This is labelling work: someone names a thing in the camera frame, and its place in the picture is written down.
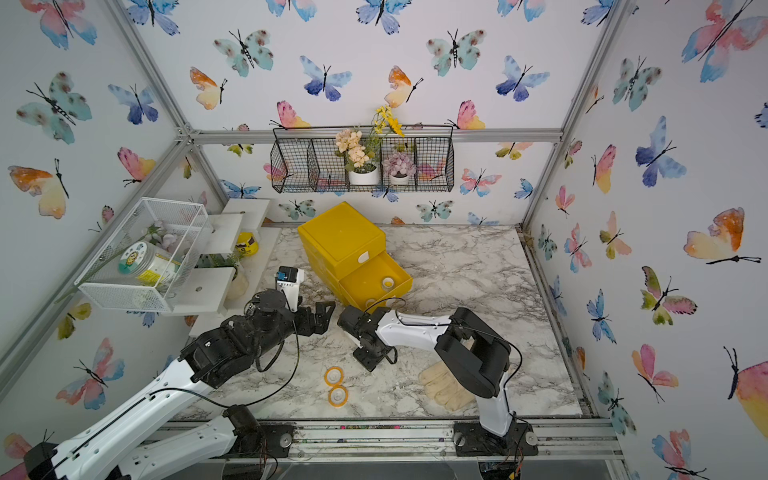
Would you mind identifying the clear tape roll top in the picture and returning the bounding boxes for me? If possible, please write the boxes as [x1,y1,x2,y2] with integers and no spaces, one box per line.
[382,277,396,292]

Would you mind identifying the white pot purple flowers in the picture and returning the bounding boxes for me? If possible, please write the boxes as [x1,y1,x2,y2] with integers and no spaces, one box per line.
[382,151,417,186]

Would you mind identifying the aluminium front rail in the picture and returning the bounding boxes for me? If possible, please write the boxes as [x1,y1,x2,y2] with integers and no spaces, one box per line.
[149,419,625,463]

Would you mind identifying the orange tape roll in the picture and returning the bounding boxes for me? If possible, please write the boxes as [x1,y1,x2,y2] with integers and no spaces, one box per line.
[324,366,345,387]
[328,385,348,408]

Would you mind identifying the round jar colourful lid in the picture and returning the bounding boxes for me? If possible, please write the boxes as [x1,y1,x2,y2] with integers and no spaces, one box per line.
[118,241,179,286]

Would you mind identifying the clear mesh box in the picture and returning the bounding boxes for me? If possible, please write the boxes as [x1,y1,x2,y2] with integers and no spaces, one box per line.
[75,197,212,314]

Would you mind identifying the cream work glove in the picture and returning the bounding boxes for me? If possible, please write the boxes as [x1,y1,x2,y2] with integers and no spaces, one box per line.
[418,362,476,412]

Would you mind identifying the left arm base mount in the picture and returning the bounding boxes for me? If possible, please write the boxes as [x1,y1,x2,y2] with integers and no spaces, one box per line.
[223,405,296,459]

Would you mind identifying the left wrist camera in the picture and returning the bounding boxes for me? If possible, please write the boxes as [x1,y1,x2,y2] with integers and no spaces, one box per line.
[275,266,305,312]

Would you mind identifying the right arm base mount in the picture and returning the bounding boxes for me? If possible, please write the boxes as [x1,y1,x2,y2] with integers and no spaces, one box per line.
[453,419,539,458]

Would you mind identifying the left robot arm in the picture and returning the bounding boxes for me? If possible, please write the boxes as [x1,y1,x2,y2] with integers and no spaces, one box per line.
[24,289,336,479]

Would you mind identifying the white stepped shelf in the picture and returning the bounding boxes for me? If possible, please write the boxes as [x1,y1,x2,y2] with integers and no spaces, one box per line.
[173,199,280,338]

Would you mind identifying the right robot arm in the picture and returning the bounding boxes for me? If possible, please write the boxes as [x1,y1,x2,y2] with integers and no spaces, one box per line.
[338,306,514,438]

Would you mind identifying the yellow drawer cabinet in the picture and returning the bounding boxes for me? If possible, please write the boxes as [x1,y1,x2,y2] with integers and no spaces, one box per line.
[298,202,386,309]

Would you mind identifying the yellow toy figure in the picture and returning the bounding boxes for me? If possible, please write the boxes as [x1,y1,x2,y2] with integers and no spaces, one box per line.
[235,231,259,258]

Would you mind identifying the white pot peach flowers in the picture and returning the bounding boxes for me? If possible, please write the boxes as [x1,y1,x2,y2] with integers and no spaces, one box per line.
[334,129,381,187]

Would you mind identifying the black wire wall basket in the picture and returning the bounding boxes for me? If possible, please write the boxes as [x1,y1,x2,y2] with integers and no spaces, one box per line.
[270,124,455,194]

